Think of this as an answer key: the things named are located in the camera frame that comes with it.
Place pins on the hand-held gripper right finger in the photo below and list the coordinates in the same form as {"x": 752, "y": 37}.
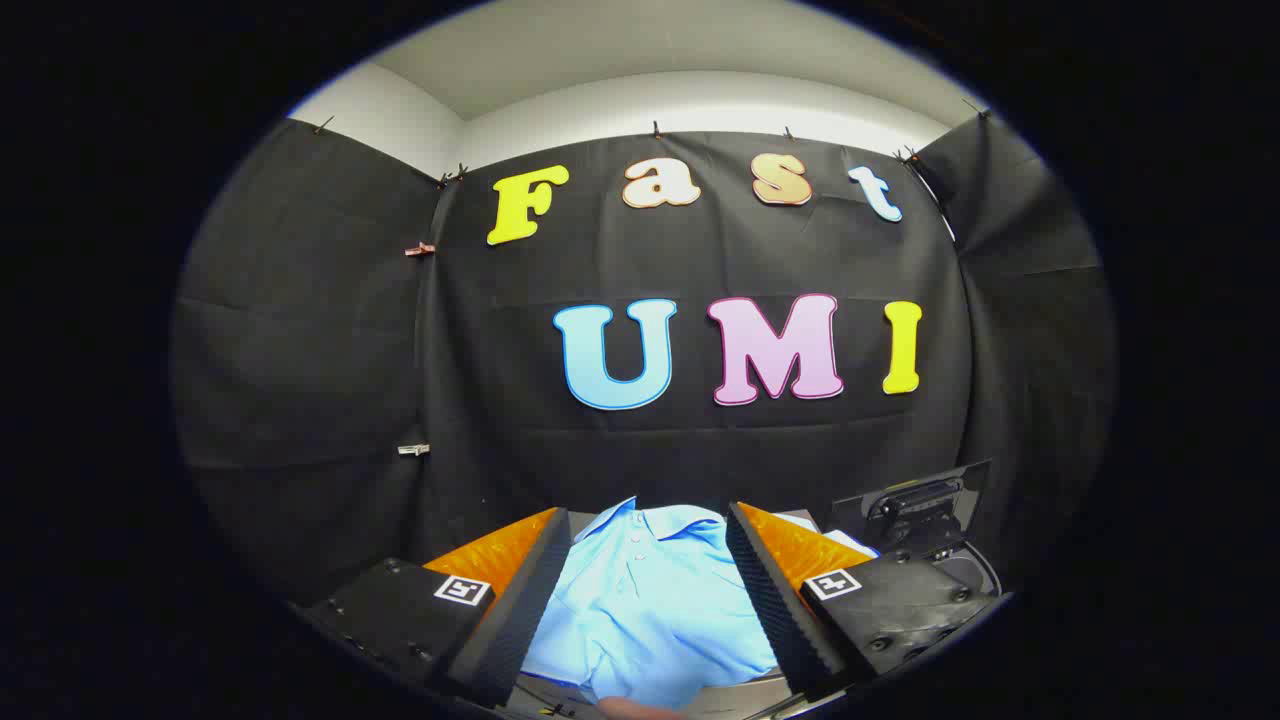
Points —
{"x": 770, "y": 600}

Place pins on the light blue polo shirt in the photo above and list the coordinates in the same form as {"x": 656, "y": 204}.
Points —
{"x": 650, "y": 610}

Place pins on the silver clip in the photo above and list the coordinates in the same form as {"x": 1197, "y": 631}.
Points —
{"x": 413, "y": 449}

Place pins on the copper clip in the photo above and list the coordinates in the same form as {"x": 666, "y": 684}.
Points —
{"x": 420, "y": 249}

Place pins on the dark grey cabinet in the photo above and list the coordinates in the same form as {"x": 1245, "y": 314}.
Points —
{"x": 740, "y": 695}

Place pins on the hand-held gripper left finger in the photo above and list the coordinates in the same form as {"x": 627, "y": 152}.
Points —
{"x": 520, "y": 610}

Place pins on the black backdrop cloth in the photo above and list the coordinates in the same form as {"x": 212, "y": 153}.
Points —
{"x": 700, "y": 450}

